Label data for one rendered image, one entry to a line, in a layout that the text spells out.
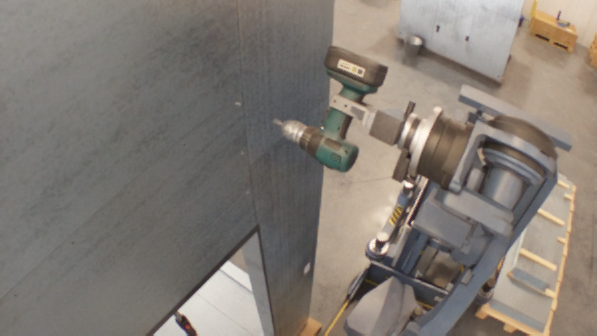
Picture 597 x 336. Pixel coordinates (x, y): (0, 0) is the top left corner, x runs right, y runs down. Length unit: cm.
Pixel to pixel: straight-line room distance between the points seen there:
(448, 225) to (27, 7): 154
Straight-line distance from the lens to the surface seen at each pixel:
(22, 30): 56
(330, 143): 78
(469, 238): 163
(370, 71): 74
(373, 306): 228
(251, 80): 94
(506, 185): 71
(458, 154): 67
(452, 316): 194
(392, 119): 69
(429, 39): 673
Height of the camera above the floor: 320
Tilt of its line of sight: 45 degrees down
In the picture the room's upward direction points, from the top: 1 degrees clockwise
